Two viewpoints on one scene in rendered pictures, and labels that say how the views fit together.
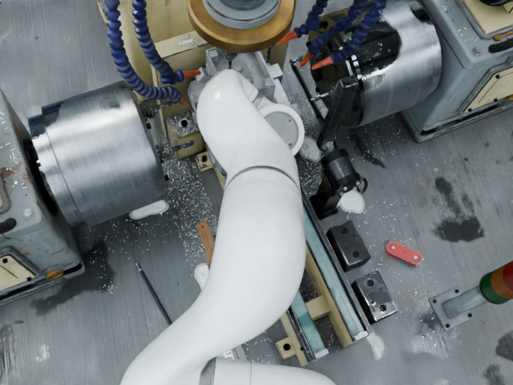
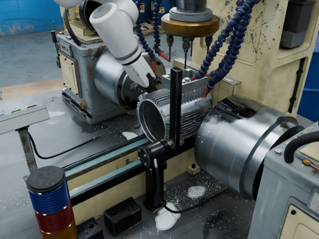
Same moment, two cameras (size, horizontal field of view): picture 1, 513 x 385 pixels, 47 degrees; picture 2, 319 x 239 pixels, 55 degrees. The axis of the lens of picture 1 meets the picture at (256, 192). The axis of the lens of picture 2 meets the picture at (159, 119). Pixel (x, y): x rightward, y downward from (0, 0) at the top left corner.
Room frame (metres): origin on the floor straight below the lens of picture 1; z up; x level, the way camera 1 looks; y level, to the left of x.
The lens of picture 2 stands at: (0.48, -0.87, 1.54)
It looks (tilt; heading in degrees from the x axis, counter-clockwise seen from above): 31 degrees down; 86
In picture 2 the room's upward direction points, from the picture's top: straight up
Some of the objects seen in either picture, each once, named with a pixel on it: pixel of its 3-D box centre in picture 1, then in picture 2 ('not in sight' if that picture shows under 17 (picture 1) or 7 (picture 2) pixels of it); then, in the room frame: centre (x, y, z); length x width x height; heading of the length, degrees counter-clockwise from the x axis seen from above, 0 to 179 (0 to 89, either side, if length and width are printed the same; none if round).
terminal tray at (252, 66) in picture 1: (240, 77); (184, 86); (0.63, 0.07, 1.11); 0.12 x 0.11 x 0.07; 32
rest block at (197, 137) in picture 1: (185, 134); not in sight; (0.61, 0.19, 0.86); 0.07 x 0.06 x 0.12; 123
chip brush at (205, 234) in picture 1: (216, 261); not in sight; (0.33, 0.06, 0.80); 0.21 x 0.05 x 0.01; 33
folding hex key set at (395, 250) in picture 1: (403, 253); not in sight; (0.43, -0.36, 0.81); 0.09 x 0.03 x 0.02; 75
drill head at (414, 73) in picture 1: (381, 57); (256, 151); (0.79, -0.22, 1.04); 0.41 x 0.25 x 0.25; 123
